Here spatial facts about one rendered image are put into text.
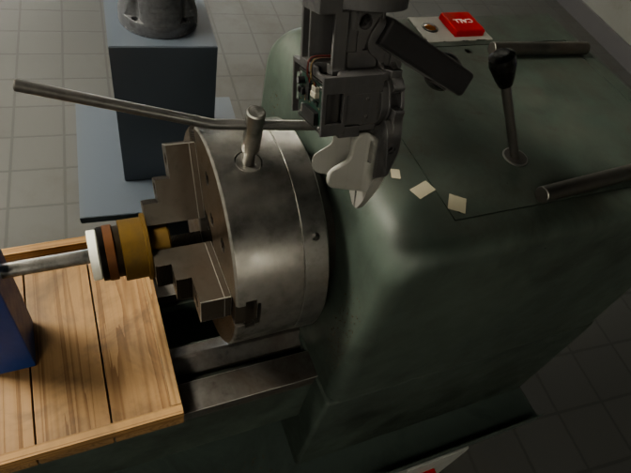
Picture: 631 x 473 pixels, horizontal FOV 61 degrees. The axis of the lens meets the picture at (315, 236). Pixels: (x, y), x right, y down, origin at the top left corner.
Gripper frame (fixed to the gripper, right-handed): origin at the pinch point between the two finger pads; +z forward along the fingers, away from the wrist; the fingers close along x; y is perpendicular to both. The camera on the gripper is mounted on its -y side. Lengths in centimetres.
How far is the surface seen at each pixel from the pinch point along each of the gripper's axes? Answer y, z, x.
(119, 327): 26, 35, -28
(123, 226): 23.4, 12.1, -21.0
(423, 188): -11.3, 3.5, -4.9
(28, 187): 50, 79, -171
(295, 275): 4.8, 14.0, -6.2
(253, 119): 8.6, -5.1, -10.7
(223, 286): 13.1, 16.4, -9.9
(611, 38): -320, 50, -231
